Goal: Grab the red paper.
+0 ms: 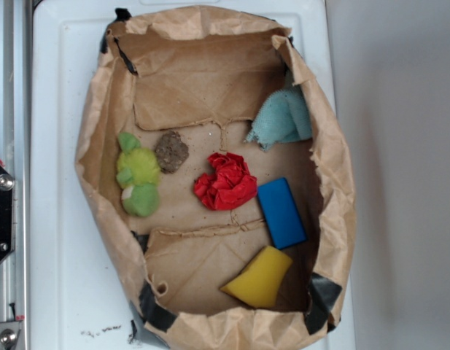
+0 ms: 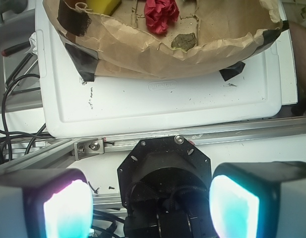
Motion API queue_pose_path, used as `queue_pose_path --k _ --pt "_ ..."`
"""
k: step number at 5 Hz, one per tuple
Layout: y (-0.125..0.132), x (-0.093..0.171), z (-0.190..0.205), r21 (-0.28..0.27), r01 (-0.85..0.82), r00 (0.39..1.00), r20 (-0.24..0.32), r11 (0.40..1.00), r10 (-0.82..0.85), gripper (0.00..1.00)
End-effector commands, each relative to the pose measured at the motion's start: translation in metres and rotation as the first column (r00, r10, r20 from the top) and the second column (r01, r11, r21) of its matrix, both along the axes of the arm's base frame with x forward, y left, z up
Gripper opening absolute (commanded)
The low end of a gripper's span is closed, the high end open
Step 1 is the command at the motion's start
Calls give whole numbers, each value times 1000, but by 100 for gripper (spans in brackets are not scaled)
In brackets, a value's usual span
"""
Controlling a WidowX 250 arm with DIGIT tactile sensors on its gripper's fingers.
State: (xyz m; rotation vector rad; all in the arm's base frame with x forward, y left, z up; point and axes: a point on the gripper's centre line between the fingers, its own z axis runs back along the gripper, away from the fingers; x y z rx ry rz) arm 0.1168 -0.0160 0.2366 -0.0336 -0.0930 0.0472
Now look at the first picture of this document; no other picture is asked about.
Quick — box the red paper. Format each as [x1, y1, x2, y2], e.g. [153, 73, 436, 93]
[193, 152, 257, 211]

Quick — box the brown paper bag tray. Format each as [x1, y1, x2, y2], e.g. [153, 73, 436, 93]
[75, 5, 356, 349]

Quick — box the blue rectangular block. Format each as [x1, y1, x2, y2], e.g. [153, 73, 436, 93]
[257, 178, 308, 249]

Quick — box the light blue cloth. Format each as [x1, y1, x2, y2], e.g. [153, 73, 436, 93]
[244, 70, 313, 152]

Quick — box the green plush toy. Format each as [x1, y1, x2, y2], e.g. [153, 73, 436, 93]
[116, 132, 160, 217]

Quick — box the yellow sponge piece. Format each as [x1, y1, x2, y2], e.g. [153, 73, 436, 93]
[220, 246, 293, 308]

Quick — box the black metal bracket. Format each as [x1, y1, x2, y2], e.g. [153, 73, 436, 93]
[0, 164, 15, 265]

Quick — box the aluminium frame rail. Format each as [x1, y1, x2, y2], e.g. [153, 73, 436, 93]
[0, 1, 34, 349]

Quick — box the silver corner bracket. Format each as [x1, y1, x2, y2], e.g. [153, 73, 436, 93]
[0, 321, 22, 350]

